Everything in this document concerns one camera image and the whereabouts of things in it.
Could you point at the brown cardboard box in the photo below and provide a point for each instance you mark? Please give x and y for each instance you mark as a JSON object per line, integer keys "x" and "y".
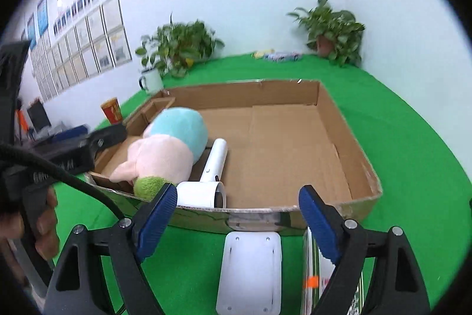
{"x": 287, "y": 141}

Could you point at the black monitor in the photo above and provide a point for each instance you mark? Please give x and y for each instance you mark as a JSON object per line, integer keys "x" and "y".
{"x": 38, "y": 117}

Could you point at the potted plant in brown pot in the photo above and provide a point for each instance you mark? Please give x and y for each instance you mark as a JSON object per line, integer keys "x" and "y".
{"x": 332, "y": 31}

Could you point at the bushy green potted plant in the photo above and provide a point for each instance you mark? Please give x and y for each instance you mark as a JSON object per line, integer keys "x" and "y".
{"x": 184, "y": 45}

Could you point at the blue wall poster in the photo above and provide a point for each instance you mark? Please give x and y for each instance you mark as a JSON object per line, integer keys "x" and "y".
{"x": 31, "y": 31}
{"x": 42, "y": 14}

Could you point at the person's left hand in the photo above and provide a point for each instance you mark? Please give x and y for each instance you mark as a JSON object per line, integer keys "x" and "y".
{"x": 48, "y": 226}

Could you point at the blue white packet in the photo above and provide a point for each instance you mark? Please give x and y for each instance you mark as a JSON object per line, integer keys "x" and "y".
{"x": 282, "y": 56}

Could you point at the yellow small item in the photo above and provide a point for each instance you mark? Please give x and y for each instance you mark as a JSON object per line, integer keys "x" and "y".
{"x": 262, "y": 53}

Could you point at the pink plush pig toy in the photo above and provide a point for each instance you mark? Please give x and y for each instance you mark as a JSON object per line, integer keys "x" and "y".
{"x": 166, "y": 152}

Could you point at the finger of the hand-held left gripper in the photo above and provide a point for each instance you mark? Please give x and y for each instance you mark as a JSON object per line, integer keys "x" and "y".
{"x": 103, "y": 139}

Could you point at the group of framed wall documents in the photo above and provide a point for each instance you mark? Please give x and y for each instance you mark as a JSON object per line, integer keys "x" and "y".
{"x": 92, "y": 45}

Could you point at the red paper cup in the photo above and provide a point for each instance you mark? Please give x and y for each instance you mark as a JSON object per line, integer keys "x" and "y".
{"x": 112, "y": 112}

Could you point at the white hair dryer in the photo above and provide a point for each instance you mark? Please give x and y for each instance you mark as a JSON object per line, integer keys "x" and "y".
{"x": 214, "y": 160}

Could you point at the white green medicine box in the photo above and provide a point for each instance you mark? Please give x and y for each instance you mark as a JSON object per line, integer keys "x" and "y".
{"x": 313, "y": 285}

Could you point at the white device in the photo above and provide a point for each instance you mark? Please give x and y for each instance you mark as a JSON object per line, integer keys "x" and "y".
{"x": 250, "y": 270}

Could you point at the white enamel mug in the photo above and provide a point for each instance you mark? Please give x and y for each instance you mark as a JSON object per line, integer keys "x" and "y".
{"x": 152, "y": 80}

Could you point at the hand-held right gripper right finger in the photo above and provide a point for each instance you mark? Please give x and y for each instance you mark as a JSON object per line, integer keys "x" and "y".
{"x": 319, "y": 222}

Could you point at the green table cloth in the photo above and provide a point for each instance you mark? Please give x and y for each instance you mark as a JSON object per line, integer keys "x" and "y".
{"x": 405, "y": 138}

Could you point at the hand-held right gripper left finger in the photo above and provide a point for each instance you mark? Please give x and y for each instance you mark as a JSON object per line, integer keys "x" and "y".
{"x": 156, "y": 222}

